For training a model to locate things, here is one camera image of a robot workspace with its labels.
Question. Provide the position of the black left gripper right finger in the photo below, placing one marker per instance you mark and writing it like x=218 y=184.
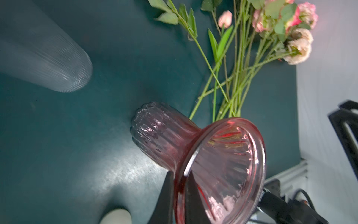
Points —
x=194 y=209

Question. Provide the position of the small pink rose bunch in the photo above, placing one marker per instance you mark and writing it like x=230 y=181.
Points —
x=254 y=34

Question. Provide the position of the clear ribbed glass vase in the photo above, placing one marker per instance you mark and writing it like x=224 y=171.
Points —
x=35 y=49

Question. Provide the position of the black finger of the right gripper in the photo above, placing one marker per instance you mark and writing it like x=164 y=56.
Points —
x=344 y=121

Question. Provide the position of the cream capped bottle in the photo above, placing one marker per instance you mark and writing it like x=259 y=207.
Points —
x=117 y=216

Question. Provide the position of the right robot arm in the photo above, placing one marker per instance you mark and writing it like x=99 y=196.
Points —
x=300 y=209

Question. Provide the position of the pink ribbed glass vase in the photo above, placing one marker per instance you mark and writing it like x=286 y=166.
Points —
x=227 y=159

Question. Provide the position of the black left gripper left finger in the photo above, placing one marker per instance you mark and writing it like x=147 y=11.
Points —
x=163 y=212

